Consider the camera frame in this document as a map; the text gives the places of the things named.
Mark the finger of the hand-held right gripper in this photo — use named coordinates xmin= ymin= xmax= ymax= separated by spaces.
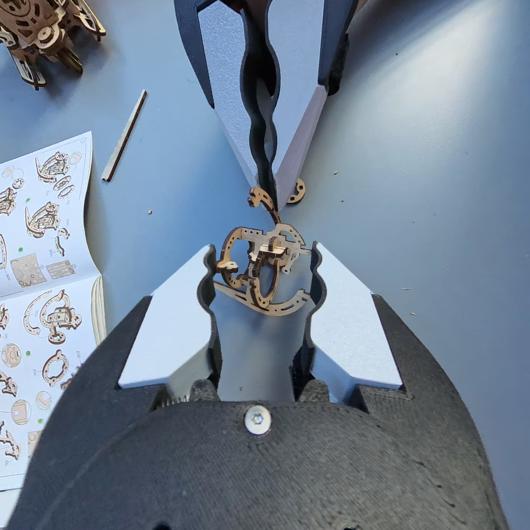
xmin=265 ymin=0 xmax=328 ymax=213
xmin=198 ymin=0 xmax=270 ymax=195

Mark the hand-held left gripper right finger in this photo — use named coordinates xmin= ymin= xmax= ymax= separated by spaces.
xmin=290 ymin=241 xmax=405 ymax=403

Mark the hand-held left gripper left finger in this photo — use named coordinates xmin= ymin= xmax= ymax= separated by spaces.
xmin=117 ymin=243 xmax=222 ymax=401

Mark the small wooden model assembly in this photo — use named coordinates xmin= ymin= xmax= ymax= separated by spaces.
xmin=214 ymin=222 xmax=312 ymax=319

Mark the curved wooden model part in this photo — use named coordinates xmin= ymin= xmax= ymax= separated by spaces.
xmin=248 ymin=187 xmax=284 ymax=226

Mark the finished round wooden model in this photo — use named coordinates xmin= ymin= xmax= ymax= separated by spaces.
xmin=0 ymin=0 xmax=106 ymax=91

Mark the thin wooden stick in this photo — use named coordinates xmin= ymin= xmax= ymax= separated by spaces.
xmin=101 ymin=89 xmax=148 ymax=183

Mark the white instruction booklet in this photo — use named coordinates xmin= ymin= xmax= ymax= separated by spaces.
xmin=0 ymin=131 xmax=107 ymax=491

